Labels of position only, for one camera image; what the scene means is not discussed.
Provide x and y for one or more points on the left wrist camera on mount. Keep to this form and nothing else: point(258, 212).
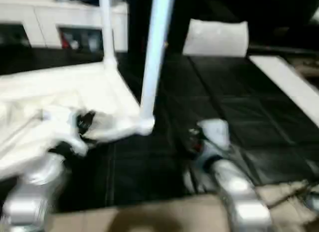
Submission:
point(59, 127)

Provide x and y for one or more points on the white plastic table leg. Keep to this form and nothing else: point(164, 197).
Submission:
point(157, 55)
point(108, 30)

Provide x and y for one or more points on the black cabinet with gold label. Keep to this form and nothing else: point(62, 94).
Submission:
point(179, 17)

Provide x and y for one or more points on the white flat board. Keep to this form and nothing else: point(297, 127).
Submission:
point(286, 84)

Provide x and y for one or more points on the black work mat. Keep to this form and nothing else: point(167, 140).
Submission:
point(236, 117)

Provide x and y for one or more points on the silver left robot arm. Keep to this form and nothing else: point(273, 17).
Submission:
point(32, 187)

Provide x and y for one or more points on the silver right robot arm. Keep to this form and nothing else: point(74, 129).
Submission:
point(236, 187)

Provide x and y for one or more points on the white cabinet with glass doors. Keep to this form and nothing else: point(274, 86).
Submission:
point(49, 17)

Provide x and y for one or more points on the white plastic table top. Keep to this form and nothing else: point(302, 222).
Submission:
point(62, 92)

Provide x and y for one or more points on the black horizontal bar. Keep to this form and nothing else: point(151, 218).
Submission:
point(286, 50)

